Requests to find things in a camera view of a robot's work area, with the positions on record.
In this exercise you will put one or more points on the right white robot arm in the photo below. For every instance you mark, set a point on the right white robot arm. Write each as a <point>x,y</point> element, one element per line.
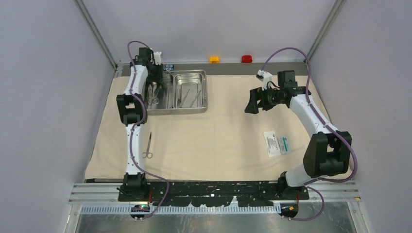
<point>328,152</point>

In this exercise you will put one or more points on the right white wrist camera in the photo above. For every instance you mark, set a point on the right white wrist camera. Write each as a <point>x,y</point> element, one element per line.
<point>265,77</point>

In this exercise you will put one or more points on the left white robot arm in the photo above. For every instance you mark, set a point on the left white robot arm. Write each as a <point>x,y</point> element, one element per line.
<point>134,115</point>

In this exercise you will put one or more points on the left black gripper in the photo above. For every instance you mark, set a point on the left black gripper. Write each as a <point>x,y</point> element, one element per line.
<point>158,78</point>

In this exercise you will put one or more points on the red button block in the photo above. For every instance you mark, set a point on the red button block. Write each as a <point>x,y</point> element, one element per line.
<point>247,59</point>

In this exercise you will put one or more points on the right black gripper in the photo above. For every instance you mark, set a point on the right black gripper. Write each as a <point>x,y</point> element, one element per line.
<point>256,94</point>

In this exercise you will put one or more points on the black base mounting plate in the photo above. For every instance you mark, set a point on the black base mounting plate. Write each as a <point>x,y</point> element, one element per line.
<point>211,194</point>

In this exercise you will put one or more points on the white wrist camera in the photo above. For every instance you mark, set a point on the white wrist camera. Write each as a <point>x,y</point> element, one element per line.
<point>265,77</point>
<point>157,58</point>

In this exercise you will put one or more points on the right steel tray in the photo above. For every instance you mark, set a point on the right steel tray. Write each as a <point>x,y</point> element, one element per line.
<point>190,81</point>

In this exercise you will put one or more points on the steel tweezers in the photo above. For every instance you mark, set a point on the steel tweezers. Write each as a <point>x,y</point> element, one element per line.
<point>189,98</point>

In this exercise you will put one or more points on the beige cloth wrap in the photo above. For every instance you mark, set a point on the beige cloth wrap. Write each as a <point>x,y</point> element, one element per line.
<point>224,143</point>

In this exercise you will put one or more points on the white sterile pouch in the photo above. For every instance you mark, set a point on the white sterile pouch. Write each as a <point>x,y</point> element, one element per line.
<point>272,144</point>

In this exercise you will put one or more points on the small blue owl toy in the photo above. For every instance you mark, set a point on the small blue owl toy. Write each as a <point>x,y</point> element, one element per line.
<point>168,67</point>

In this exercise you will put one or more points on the left steel tray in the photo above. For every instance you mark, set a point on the left steel tray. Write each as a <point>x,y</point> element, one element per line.
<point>166,79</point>

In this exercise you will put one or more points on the long steel forceps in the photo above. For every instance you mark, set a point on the long steel forceps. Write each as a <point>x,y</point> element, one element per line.
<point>155,89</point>

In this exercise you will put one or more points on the yellow button block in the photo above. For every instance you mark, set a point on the yellow button block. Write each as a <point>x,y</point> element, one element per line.
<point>214,59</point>

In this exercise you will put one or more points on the wire mesh steel basket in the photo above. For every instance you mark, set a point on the wire mesh steel basket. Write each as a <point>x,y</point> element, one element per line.
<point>173,111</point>

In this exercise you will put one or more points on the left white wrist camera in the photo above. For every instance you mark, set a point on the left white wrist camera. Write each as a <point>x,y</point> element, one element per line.
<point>157,58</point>

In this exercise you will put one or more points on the green white packet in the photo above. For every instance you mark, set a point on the green white packet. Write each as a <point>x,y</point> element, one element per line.
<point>284,144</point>

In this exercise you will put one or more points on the steel tray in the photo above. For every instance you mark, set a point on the steel tray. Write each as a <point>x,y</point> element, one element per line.
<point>166,79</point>
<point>190,81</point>

